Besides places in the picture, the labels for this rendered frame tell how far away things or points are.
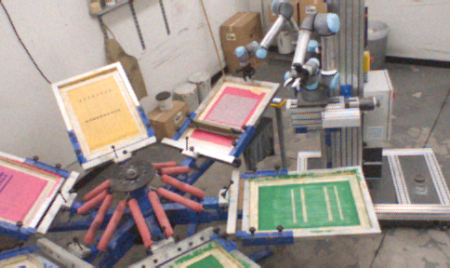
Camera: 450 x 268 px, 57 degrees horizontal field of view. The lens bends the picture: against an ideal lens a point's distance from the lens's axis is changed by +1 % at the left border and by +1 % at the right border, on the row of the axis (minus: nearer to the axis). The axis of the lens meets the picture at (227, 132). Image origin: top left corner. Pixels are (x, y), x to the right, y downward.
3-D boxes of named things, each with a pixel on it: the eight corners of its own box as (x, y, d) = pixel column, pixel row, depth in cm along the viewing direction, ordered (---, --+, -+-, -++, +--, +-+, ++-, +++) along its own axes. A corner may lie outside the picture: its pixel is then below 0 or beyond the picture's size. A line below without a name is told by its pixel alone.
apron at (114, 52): (145, 94, 526) (119, 14, 469) (149, 95, 522) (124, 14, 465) (115, 114, 492) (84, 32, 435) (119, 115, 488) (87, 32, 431)
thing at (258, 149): (268, 147, 372) (263, 117, 354) (276, 149, 367) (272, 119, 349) (241, 178, 343) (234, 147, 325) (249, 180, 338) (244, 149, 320)
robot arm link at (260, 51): (302, 9, 312) (264, 62, 318) (294, 6, 321) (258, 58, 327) (294, 0, 305) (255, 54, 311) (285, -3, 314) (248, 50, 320)
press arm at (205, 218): (335, 208, 264) (334, 202, 261) (336, 215, 259) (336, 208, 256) (152, 221, 283) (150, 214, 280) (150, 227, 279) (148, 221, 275)
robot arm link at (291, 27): (304, 58, 348) (276, 7, 314) (294, 53, 360) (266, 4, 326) (314, 48, 348) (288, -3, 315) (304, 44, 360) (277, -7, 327)
